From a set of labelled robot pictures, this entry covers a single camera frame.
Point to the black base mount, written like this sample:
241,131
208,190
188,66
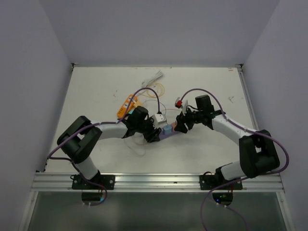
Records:
108,181
208,181

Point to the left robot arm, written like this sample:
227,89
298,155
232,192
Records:
78,141

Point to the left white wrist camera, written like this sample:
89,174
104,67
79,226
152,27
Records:
159,120

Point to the aluminium front rail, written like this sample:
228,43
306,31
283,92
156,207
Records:
61,182

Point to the yellow charger plug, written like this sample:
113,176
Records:
136,104

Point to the pink charger plug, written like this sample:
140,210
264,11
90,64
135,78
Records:
173,125

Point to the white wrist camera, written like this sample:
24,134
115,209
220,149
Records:
159,120
181,104

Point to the orange power strip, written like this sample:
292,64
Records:
126,107

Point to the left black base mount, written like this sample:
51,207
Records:
108,181

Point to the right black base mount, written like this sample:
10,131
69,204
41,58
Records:
208,181

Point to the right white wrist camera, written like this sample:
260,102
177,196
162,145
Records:
181,104

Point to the purple power strip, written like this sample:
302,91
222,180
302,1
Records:
162,136

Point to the blue charger plug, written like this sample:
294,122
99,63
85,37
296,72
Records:
167,129

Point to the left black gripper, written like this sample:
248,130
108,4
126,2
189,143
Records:
151,137

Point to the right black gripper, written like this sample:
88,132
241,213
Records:
180,126

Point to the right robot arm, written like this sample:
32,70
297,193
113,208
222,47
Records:
257,152

